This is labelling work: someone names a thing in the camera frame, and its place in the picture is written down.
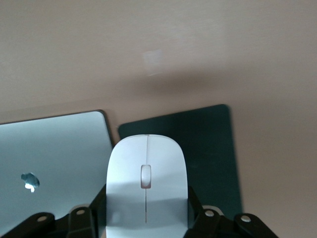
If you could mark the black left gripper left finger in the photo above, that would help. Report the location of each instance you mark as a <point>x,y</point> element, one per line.
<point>81,223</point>

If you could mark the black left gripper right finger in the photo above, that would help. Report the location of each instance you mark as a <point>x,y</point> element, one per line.
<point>210,223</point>

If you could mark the white computer mouse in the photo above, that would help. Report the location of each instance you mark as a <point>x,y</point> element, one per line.
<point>146,153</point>

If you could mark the black mouse pad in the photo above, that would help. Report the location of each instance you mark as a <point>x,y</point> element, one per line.
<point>203,148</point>

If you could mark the silver closed laptop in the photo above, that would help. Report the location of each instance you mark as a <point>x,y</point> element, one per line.
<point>54,148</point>

